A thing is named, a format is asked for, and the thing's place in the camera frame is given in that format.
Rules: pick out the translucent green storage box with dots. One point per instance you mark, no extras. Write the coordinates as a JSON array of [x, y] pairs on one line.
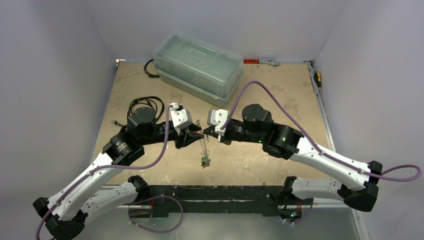
[[197, 67]]

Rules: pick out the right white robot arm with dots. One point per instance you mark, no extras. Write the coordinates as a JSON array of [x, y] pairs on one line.
[[349, 180]]

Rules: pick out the green tagged key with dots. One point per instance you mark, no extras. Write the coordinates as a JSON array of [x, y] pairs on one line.
[[205, 161]]

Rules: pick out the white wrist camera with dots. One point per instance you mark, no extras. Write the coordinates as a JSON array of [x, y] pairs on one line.
[[218, 118], [181, 117]]

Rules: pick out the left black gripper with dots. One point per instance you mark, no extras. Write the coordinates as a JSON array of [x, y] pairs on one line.
[[187, 135]]

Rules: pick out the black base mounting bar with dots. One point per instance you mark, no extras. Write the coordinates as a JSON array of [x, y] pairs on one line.
[[266, 200]]

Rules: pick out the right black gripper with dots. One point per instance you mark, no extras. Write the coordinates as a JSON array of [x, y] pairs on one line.
[[221, 134]]

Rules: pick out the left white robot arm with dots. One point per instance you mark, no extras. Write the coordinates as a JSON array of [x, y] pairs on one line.
[[66, 213]]

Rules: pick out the aluminium rail right side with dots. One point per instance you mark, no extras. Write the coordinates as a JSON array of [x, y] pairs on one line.
[[358, 218]]

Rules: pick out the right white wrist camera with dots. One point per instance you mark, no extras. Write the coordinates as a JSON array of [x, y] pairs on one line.
[[218, 118]]

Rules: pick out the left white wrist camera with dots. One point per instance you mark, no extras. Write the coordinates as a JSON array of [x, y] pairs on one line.
[[181, 117]]

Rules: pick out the red handled wrench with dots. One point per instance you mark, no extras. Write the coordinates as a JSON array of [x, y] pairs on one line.
[[269, 61]]

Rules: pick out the oval metal keyring plate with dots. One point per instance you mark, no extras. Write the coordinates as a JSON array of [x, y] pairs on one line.
[[205, 151]]

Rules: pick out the yellow black screwdriver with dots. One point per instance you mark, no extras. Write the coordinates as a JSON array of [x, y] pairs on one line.
[[318, 80]]

